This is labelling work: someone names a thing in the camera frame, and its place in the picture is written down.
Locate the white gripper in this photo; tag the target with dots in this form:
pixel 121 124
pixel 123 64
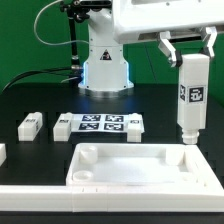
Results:
pixel 141 20

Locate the white desk top tray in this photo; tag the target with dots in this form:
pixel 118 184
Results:
pixel 131 164

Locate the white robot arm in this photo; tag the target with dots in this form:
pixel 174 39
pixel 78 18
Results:
pixel 106 71

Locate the white marker tag plate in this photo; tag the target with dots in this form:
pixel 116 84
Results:
pixel 111 123

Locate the white L-shaped corner fence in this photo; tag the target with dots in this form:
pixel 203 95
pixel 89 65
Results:
pixel 206 195

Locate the white block at left edge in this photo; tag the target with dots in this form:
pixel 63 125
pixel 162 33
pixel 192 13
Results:
pixel 3 155

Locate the black camera stand pole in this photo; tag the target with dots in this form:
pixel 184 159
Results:
pixel 77 12

